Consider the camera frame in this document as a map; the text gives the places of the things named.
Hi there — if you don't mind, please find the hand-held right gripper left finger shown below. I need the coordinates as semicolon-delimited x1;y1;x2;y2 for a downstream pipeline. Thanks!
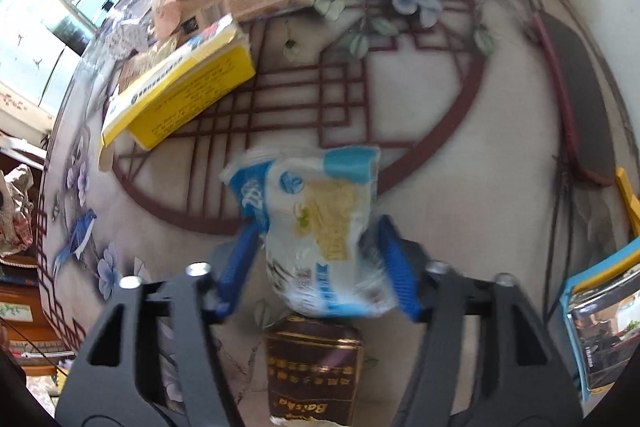
55;217;266;427

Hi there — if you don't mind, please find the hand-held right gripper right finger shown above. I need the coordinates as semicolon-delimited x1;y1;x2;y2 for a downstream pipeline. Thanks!
372;214;586;427

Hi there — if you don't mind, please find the white and blue noodle packet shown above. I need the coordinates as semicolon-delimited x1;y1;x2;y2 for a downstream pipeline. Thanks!
220;144;401;320

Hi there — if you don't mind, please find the white printed paper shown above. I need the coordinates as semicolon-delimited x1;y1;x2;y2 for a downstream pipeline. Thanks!
102;19;151;60

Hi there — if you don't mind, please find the floral table cover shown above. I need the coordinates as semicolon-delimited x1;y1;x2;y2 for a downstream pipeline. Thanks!
37;0;640;427

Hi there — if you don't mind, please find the brown tin box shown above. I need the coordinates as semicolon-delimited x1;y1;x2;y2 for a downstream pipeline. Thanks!
262;314;366;427

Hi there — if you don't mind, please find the yellow cardboard box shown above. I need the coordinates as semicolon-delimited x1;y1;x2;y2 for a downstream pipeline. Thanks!
97;13;257;172

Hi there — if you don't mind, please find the blue-edged picture magazine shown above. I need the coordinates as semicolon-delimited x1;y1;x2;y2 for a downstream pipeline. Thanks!
560;237;640;403

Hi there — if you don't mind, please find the wooden cabinet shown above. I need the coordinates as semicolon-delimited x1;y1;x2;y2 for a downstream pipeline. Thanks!
0;257;76;378

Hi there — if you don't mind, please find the crumpled foil wrapper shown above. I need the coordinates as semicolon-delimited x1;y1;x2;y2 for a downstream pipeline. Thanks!
0;163;36;258

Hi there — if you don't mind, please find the yellow plastic piece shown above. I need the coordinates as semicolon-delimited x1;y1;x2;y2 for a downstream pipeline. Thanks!
614;166;640;238

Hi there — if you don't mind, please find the dark curved pad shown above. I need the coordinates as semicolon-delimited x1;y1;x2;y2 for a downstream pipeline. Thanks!
530;9;618;188

